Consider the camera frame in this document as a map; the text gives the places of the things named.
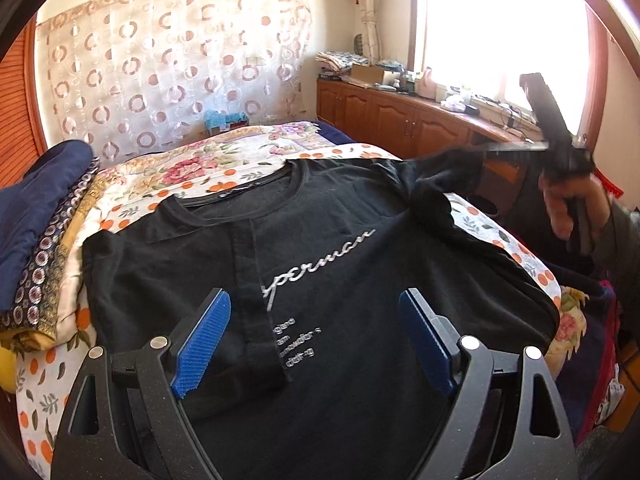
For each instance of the folded navy blue blanket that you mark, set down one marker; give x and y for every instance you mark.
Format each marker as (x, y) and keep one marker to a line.
(40, 200)

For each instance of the floral orange print quilt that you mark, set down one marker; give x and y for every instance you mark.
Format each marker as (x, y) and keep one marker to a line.
(210, 170)

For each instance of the black chair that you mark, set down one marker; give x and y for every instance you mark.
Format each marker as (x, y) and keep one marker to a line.
(515, 210)

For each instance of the person's right hand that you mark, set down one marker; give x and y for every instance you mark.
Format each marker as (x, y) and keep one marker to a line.
(560, 210)

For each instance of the black printed t-shirt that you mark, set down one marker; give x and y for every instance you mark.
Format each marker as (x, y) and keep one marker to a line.
(350, 285)

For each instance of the small blue box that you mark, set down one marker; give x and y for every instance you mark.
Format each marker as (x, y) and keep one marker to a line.
(225, 121)

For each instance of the stack of folded fabrics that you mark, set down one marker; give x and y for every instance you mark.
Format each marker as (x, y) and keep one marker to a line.
(337, 62)

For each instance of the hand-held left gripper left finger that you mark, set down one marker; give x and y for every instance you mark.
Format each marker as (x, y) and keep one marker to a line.
(202, 345)

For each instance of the bright window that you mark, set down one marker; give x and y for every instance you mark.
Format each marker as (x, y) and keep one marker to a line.
(500, 25)

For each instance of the white plastic bag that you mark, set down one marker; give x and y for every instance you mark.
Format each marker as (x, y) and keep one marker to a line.
(454, 104)

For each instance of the wooden slatted door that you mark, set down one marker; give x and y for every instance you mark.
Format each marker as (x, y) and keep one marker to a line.
(20, 110)

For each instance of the sheer circle pattern curtain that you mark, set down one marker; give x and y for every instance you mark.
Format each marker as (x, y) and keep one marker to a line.
(175, 60)

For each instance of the stack of folded blankets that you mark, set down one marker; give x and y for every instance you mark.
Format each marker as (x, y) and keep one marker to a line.
(55, 270)

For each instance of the yellow cushion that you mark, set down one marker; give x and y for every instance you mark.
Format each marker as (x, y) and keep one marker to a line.
(7, 367)

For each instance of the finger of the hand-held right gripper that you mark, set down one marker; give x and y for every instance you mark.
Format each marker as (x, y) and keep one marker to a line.
(520, 146)

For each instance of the long wooden cabinet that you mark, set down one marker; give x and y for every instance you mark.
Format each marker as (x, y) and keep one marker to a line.
(390, 115)

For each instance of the pink bag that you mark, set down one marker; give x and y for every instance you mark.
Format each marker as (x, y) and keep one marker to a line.
(426, 84)

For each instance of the person's right forearm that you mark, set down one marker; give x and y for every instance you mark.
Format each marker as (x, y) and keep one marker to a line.
(617, 240)

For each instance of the cream window curtain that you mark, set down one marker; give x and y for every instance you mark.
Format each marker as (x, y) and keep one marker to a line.
(367, 5)

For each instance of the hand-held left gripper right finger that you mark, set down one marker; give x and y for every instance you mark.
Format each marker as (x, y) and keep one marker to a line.
(422, 340)

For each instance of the navy blue bed sheet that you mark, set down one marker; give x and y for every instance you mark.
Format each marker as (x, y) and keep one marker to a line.
(345, 135)

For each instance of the cardboard box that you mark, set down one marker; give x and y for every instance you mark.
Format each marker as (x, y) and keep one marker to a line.
(367, 74)

